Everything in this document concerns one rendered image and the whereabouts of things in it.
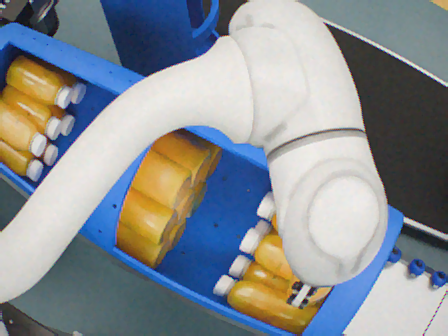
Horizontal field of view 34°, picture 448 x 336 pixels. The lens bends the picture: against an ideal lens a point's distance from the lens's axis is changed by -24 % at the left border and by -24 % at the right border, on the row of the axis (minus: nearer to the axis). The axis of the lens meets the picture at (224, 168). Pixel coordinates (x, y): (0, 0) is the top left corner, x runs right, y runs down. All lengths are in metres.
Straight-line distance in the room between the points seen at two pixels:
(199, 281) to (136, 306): 1.03
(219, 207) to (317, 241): 0.85
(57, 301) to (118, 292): 0.24
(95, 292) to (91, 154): 1.81
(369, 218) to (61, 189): 0.26
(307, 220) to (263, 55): 0.15
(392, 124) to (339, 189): 1.76
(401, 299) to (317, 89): 0.86
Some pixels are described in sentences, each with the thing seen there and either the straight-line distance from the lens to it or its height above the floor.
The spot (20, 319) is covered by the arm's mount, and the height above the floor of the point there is 1.06.
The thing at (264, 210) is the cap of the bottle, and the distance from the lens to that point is 1.40.
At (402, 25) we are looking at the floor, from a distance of 2.80.
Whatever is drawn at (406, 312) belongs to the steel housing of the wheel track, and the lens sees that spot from 1.58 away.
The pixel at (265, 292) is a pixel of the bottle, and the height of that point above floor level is 1.08.
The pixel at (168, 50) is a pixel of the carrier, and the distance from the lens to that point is 2.03.
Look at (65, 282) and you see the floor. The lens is 2.57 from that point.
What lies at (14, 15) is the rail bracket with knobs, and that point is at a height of 1.00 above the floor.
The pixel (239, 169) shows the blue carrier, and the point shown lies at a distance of 1.52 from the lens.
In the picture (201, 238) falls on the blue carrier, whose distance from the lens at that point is 1.55.
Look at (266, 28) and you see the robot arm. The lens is 0.80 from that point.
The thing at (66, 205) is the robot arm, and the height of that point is 1.78.
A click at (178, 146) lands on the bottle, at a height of 1.12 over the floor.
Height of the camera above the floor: 2.48
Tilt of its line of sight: 75 degrees down
